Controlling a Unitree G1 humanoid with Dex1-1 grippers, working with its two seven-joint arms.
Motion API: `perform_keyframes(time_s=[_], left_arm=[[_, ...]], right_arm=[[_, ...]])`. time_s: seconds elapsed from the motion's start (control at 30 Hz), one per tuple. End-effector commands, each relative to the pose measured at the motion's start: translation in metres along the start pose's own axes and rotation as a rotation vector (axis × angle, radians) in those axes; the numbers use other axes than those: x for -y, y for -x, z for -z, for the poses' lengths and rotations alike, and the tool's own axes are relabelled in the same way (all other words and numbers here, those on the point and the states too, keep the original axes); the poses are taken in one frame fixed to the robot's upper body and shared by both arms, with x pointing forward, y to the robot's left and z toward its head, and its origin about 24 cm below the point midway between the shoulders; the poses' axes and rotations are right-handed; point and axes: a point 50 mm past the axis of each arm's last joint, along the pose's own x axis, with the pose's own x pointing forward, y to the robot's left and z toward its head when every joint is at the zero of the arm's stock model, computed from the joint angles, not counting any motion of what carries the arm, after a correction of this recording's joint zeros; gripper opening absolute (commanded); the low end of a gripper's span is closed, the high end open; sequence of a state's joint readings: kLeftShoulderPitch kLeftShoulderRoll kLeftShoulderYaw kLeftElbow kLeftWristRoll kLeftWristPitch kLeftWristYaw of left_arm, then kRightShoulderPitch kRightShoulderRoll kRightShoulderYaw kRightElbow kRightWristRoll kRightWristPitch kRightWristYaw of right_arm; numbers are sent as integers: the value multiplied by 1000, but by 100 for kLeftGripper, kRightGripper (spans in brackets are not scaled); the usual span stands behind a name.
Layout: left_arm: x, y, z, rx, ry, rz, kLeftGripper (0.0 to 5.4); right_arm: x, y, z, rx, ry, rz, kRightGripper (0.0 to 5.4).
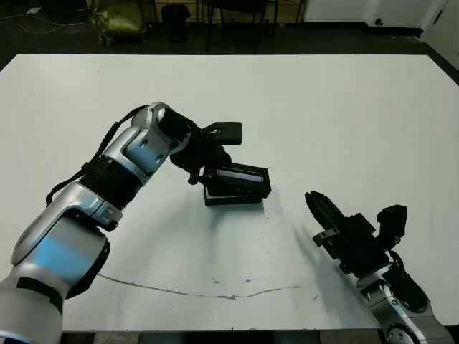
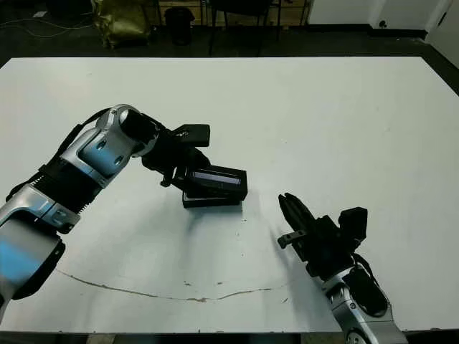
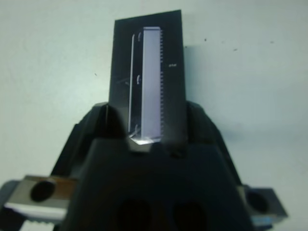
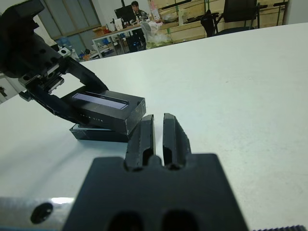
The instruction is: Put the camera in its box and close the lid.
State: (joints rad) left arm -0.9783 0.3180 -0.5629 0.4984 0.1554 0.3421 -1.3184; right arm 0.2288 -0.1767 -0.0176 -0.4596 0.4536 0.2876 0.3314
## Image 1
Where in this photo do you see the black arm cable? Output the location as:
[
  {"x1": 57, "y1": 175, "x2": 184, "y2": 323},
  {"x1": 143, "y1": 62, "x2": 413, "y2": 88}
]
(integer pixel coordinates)
[
  {"x1": 46, "y1": 105, "x2": 161, "y2": 206},
  {"x1": 388, "y1": 249, "x2": 432, "y2": 310}
]

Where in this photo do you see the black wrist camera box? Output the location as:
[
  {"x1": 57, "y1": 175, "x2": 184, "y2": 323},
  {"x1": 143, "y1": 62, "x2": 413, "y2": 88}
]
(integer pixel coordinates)
[
  {"x1": 376, "y1": 204, "x2": 408, "y2": 239},
  {"x1": 200, "y1": 121, "x2": 244, "y2": 146}
]

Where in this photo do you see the white door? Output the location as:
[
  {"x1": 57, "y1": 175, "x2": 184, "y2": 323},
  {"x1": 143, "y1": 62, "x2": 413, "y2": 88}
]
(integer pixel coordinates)
[{"x1": 419, "y1": 0, "x2": 459, "y2": 69}]

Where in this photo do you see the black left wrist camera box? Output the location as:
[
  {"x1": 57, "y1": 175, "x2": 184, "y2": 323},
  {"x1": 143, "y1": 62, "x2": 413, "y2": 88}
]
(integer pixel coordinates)
[{"x1": 200, "y1": 121, "x2": 244, "y2": 146}]

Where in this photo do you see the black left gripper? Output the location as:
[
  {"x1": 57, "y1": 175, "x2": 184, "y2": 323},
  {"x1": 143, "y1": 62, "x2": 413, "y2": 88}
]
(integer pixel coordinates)
[{"x1": 171, "y1": 138, "x2": 230, "y2": 196}]

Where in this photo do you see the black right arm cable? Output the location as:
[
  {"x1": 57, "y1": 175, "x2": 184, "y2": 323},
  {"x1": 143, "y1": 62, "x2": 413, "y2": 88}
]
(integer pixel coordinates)
[{"x1": 388, "y1": 249, "x2": 432, "y2": 310}]

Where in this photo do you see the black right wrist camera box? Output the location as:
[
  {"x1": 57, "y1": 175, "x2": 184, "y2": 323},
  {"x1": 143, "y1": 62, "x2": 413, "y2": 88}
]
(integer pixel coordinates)
[{"x1": 376, "y1": 204, "x2": 408, "y2": 239}]

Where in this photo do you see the black office chair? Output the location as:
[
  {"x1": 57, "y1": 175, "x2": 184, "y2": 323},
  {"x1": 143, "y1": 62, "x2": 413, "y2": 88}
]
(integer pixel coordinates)
[{"x1": 204, "y1": 0, "x2": 279, "y2": 54}]

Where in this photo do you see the black waste bin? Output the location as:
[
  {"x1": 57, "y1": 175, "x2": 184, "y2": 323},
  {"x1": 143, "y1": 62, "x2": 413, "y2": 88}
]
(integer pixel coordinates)
[{"x1": 160, "y1": 4, "x2": 191, "y2": 44}]

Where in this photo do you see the black box lid with print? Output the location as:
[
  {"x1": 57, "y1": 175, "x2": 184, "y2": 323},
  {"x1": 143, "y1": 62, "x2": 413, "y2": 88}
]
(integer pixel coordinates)
[{"x1": 200, "y1": 163, "x2": 271, "y2": 200}]

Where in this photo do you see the white floor cable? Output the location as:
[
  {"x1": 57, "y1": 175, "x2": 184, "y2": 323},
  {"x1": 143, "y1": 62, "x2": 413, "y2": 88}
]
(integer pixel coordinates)
[{"x1": 0, "y1": 11, "x2": 90, "y2": 35}]

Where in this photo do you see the yellow-green bag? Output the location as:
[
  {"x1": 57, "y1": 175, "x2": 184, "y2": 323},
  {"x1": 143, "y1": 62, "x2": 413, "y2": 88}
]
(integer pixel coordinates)
[{"x1": 89, "y1": 0, "x2": 148, "y2": 47}]

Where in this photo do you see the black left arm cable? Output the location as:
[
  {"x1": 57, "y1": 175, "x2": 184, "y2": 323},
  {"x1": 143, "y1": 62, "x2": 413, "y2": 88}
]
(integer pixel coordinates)
[{"x1": 46, "y1": 105, "x2": 161, "y2": 206}]

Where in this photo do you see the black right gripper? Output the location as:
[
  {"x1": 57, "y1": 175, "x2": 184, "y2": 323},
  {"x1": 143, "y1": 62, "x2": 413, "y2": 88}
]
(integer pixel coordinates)
[{"x1": 304, "y1": 191, "x2": 390, "y2": 275}]

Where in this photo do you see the black box with white insert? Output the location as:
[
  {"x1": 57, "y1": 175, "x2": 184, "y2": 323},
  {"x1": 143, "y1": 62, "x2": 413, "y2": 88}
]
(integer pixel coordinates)
[{"x1": 204, "y1": 186, "x2": 265, "y2": 207}]

